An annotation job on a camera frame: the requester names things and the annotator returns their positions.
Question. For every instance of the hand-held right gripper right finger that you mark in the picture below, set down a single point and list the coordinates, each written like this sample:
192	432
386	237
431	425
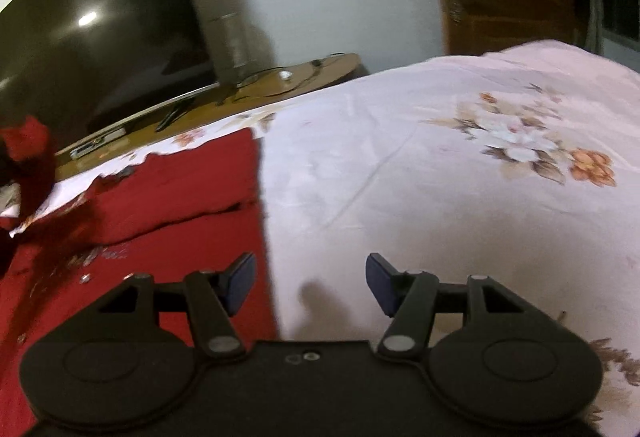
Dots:
379	281

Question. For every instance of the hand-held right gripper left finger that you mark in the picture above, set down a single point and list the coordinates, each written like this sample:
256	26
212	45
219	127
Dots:
241	281

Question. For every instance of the red garment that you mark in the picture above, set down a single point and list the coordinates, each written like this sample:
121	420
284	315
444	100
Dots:
190	182

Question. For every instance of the floral white bedsheet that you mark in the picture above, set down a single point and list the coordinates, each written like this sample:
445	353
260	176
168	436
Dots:
425	197

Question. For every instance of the wooden television stand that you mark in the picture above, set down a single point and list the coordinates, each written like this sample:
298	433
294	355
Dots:
210	109

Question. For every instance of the silver set-top box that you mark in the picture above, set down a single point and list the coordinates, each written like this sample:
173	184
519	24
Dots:
97	144

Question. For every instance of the black television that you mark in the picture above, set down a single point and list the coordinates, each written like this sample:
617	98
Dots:
100	42

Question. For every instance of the grey hanging cloth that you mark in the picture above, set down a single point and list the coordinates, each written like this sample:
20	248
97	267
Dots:
594	12

